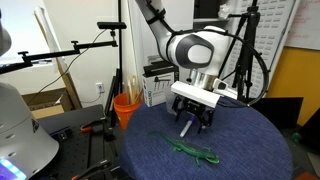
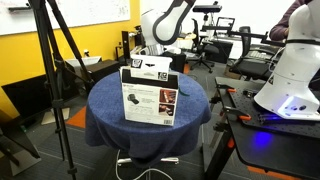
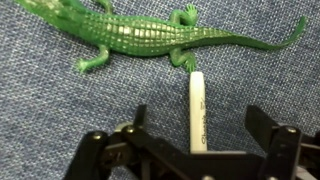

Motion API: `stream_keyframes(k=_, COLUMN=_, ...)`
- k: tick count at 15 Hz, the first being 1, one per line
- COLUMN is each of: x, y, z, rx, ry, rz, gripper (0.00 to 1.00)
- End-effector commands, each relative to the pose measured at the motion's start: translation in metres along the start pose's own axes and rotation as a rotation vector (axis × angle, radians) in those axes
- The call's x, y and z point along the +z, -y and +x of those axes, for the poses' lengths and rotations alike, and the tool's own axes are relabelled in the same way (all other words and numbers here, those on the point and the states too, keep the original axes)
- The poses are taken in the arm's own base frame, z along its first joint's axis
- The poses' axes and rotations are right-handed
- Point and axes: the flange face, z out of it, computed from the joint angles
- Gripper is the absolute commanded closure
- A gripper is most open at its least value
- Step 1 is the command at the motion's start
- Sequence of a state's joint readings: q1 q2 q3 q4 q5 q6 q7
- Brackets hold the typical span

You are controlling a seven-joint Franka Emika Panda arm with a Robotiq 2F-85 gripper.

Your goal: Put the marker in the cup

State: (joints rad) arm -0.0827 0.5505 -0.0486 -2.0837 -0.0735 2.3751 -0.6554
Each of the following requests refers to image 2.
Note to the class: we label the black and white product box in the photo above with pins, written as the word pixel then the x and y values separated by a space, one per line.
pixel 146 110

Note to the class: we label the forearm in maroon sleeve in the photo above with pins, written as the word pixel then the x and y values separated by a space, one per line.
pixel 281 30

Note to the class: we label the black laptop screen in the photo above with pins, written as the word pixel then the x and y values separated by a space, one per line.
pixel 225 24

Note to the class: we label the white wall whiteboard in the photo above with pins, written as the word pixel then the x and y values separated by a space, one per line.
pixel 83 11

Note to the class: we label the black camera tripod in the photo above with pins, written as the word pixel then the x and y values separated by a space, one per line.
pixel 50 66

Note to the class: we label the round blue cloth table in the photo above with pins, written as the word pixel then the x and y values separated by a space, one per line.
pixel 146 140

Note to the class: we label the black flat panel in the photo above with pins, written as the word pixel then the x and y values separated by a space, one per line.
pixel 26 96

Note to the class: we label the black angled stand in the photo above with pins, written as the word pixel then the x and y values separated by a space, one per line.
pixel 15 140

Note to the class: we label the black mesh office chair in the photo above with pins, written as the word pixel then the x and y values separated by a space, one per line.
pixel 248 65

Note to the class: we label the black camera on stand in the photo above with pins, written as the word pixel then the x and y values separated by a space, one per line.
pixel 206 8

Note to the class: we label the black upright frame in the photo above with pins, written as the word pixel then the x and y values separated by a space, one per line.
pixel 126 46

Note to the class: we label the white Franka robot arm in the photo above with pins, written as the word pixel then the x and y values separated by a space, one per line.
pixel 293 66

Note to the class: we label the black breadboard robot table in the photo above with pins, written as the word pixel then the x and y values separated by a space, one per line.
pixel 276 146

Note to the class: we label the black low cabinet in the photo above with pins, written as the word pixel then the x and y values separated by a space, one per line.
pixel 101 70

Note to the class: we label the white plastic tub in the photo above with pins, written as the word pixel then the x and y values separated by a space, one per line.
pixel 83 61

